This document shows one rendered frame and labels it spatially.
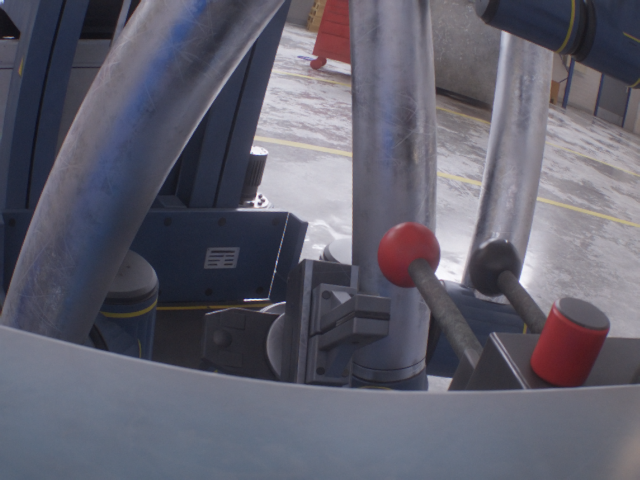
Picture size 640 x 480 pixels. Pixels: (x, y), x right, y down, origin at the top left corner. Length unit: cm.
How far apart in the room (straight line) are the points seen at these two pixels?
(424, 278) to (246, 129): 143
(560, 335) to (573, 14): 69
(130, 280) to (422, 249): 77
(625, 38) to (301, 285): 55
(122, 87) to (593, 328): 55
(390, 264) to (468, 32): 807
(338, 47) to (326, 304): 706
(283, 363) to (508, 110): 96
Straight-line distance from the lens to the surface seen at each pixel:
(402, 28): 84
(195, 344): 171
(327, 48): 764
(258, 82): 177
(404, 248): 40
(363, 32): 85
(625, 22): 92
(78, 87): 190
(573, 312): 23
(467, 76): 852
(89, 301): 84
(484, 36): 852
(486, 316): 145
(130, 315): 111
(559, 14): 87
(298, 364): 60
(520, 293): 41
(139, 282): 113
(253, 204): 223
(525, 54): 152
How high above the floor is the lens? 112
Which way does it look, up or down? 20 degrees down
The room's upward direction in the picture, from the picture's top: 14 degrees clockwise
